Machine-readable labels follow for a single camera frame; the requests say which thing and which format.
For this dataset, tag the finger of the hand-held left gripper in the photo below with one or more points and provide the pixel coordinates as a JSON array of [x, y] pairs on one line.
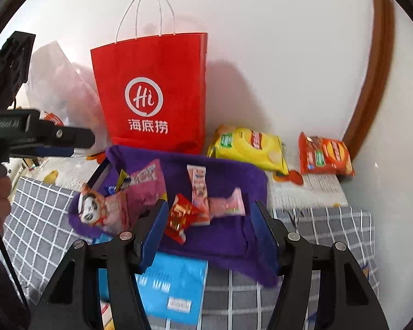
[[10, 72], [65, 139]]

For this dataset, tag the light blue mailer bag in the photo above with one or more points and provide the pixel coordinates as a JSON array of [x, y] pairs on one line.
[[179, 282]]

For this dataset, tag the long pink figure-print packet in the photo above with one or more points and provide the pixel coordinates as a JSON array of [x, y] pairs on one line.
[[198, 187]]

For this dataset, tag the grey checkered blanket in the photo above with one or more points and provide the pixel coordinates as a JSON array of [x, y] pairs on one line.
[[38, 213]]

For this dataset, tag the small yellow snack packet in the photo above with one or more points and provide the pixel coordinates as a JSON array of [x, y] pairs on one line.
[[123, 179]]

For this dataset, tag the small blue snack packet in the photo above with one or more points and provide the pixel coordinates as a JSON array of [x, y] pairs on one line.
[[110, 189]]

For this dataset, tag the red paper bag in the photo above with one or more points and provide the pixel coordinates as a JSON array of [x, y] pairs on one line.
[[151, 68]]

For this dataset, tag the purple towel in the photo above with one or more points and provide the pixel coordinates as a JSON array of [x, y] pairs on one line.
[[223, 233]]

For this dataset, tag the red snack packet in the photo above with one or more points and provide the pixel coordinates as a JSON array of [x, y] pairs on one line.
[[182, 218]]

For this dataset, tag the plain pink snack packet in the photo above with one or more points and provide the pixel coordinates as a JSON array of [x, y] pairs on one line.
[[225, 204]]

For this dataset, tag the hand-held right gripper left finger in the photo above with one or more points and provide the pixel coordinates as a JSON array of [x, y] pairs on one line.
[[154, 237]]

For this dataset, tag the yellow chips bag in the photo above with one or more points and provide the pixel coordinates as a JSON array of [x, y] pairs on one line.
[[251, 147]]

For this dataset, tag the orange chips bag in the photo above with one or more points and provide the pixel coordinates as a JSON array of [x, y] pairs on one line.
[[327, 154]]

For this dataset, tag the brown wooden frame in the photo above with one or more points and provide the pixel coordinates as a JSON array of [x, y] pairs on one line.
[[375, 92]]

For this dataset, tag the white plastic bag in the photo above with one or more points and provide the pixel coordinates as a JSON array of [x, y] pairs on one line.
[[55, 86]]

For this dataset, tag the pink white snack packet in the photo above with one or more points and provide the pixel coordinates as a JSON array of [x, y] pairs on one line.
[[146, 182]]

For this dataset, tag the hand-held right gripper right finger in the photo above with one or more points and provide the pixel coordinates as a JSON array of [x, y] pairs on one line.
[[263, 233]]

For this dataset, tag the panda print snack packet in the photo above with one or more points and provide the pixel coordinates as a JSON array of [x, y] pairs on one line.
[[99, 209]]

